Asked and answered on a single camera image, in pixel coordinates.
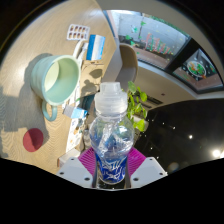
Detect tree-shaped window decal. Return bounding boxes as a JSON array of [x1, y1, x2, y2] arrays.
[[143, 31, 175, 56]]

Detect green potted plant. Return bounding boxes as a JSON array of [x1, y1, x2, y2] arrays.
[[124, 80, 150, 133]]

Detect round wreath window sticker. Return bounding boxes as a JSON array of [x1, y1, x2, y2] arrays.
[[186, 58, 210, 80]]

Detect printed white leaflet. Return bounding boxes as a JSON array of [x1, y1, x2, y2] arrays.
[[64, 116, 90, 154]]

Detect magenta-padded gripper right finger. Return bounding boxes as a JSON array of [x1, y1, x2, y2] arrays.
[[126, 146, 169, 190]]

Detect white orange medicine box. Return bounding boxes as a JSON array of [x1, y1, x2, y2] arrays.
[[57, 148, 81, 168]]

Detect white ointment tube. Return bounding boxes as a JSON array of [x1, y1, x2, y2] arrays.
[[71, 41, 89, 62]]

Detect small blue white box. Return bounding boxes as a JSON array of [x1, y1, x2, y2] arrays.
[[85, 34, 106, 62]]

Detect group of ceiling lights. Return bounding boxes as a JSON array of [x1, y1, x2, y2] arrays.
[[146, 113, 224, 161]]

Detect white blue slim carton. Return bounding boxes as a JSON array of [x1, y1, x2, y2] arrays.
[[62, 104, 88, 120]]

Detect clear blue-labelled water bottle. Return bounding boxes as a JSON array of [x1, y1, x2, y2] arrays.
[[88, 81, 136, 185]]

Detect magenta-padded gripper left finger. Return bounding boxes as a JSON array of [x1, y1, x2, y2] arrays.
[[56, 146, 100, 190]]

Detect flat round red coaster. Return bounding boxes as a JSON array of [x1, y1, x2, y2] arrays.
[[22, 127, 45, 153]]

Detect blister pill pack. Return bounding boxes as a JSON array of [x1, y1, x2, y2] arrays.
[[66, 23, 91, 42]]

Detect pale green mug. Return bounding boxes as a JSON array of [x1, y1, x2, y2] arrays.
[[29, 54, 82, 122]]

